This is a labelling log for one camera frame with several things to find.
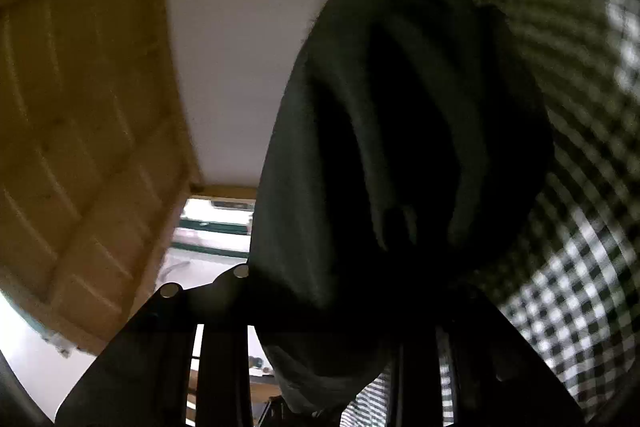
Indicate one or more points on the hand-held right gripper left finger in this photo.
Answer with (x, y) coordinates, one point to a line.
(210, 302)

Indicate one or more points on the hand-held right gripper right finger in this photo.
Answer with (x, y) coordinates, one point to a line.
(480, 337)

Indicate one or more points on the dark green jacket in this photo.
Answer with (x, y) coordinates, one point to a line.
(400, 132)

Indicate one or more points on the black white checked bedsheet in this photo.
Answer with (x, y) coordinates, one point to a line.
(575, 157)

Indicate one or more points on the wooden panelled door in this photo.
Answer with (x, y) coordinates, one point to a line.
(85, 107)

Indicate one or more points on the green window frame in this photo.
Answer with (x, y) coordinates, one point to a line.
(215, 229)

